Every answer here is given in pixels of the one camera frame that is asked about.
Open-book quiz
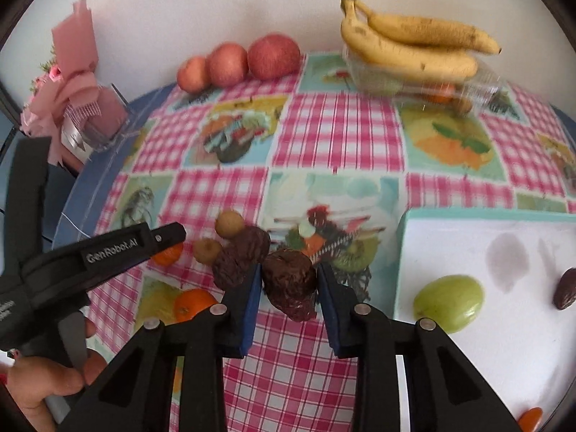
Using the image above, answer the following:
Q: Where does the clear square vase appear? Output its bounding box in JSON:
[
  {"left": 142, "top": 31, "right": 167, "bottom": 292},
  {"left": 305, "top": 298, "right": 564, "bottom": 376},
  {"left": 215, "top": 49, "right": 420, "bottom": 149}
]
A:
[{"left": 58, "top": 83, "right": 136, "bottom": 151}]

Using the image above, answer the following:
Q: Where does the dark red apple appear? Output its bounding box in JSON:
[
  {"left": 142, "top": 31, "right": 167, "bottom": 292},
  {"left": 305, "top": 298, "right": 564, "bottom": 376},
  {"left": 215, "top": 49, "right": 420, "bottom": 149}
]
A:
[{"left": 247, "top": 33, "right": 301, "bottom": 82}]

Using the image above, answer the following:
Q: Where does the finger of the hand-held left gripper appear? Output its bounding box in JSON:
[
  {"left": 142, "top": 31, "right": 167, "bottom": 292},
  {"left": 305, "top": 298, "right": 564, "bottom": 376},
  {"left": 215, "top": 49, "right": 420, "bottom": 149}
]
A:
[
  {"left": 20, "top": 222, "right": 187, "bottom": 289},
  {"left": 4, "top": 136, "right": 54, "bottom": 275}
]

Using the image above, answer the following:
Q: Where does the person's left hand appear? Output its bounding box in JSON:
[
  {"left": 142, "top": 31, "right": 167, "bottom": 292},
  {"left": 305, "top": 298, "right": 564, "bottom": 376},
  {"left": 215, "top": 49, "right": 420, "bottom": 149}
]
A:
[{"left": 6, "top": 317, "right": 109, "bottom": 430}]

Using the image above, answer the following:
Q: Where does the brown longan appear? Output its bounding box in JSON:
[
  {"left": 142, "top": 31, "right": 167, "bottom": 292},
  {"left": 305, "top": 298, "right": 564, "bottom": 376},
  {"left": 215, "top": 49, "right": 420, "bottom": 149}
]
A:
[
  {"left": 193, "top": 238, "right": 223, "bottom": 264},
  {"left": 215, "top": 209, "right": 246, "bottom": 239}
]

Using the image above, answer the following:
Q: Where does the small tangerine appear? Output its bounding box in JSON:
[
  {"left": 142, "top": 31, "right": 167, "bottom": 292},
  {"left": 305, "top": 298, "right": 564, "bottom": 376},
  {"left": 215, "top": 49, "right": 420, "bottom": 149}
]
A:
[{"left": 150, "top": 243, "right": 184, "bottom": 266}]

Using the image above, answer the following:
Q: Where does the pink flower bouquet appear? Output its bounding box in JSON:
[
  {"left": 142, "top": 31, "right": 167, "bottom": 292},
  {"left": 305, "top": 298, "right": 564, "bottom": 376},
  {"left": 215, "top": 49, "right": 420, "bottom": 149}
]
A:
[{"left": 20, "top": 0, "right": 102, "bottom": 167}]

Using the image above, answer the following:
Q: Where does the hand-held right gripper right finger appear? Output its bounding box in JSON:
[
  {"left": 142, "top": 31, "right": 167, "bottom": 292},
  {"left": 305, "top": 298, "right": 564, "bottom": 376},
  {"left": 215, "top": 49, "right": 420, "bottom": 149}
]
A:
[{"left": 317, "top": 263, "right": 518, "bottom": 432}]

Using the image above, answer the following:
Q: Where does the yellow banana bunch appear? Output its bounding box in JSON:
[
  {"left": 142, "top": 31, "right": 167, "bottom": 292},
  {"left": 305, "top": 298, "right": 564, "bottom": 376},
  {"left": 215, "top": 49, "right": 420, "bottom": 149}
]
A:
[{"left": 338, "top": 0, "right": 502, "bottom": 82}]

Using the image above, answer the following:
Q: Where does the pale orange apple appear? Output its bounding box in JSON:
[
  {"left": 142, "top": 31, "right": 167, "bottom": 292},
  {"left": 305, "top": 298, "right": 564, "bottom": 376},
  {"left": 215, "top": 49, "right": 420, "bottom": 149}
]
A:
[{"left": 176, "top": 56, "right": 211, "bottom": 93}]

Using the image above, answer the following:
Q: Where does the oval green fruit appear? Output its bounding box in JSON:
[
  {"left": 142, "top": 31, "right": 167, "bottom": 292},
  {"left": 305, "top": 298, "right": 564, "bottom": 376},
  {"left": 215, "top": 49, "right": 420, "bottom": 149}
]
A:
[{"left": 413, "top": 274, "right": 486, "bottom": 334}]

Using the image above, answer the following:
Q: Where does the orange in plastic container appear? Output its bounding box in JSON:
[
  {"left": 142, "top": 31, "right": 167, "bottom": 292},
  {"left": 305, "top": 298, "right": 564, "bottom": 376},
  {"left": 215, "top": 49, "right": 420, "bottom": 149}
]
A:
[{"left": 423, "top": 83, "right": 457, "bottom": 104}]

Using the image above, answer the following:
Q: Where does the dark red date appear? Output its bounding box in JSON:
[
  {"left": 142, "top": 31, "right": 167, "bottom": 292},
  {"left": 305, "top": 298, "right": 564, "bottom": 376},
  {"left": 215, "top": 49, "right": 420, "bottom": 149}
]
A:
[
  {"left": 212, "top": 226, "right": 272, "bottom": 289},
  {"left": 262, "top": 252, "right": 318, "bottom": 323},
  {"left": 554, "top": 267, "right": 576, "bottom": 311}
]

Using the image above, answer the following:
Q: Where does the pink checked tablecloth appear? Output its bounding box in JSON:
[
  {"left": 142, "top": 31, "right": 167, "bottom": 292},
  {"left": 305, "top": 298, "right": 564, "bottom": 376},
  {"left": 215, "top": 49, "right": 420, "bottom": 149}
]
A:
[{"left": 85, "top": 51, "right": 576, "bottom": 432}]

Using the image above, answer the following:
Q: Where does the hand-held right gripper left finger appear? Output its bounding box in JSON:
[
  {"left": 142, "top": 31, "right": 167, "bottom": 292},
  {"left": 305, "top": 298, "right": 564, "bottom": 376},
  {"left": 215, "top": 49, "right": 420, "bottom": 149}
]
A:
[{"left": 58, "top": 263, "right": 264, "bottom": 432}]

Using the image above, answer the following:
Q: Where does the clear plastic container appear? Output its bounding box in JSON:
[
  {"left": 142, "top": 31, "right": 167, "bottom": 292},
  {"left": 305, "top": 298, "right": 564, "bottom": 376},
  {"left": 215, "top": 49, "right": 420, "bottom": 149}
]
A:
[{"left": 344, "top": 47, "right": 502, "bottom": 113}]

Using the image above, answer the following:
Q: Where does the teal and white tray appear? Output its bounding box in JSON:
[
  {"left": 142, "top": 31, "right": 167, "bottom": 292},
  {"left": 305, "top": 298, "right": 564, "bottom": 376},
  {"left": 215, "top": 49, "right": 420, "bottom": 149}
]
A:
[{"left": 393, "top": 209, "right": 576, "bottom": 432}]

